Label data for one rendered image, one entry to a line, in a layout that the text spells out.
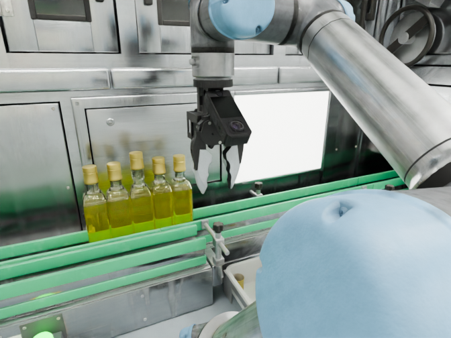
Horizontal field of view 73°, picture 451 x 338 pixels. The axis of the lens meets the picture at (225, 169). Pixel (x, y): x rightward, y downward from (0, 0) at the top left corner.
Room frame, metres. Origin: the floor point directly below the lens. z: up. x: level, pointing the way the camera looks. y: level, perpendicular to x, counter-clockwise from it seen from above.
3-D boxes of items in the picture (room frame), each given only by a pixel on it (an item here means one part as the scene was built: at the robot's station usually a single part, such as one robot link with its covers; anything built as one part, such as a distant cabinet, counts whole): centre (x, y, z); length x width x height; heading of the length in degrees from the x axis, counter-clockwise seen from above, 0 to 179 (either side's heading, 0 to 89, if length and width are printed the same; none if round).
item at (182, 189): (0.82, 0.13, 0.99); 0.06 x 0.06 x 0.21; 24
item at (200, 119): (0.57, 0.03, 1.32); 0.09 x 0.08 x 0.12; 25
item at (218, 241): (0.73, 0.03, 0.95); 0.17 x 0.03 x 0.12; 24
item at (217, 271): (0.75, 0.04, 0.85); 0.09 x 0.04 x 0.07; 24
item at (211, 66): (0.57, 0.02, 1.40); 0.08 x 0.08 x 0.05
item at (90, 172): (0.73, 0.34, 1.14); 0.04 x 0.04 x 0.04
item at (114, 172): (0.75, 0.29, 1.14); 0.04 x 0.04 x 0.04
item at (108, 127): (1.03, 0.01, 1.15); 0.90 x 0.03 x 0.34; 114
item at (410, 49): (1.20, -0.66, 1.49); 0.21 x 0.05 x 0.21; 24
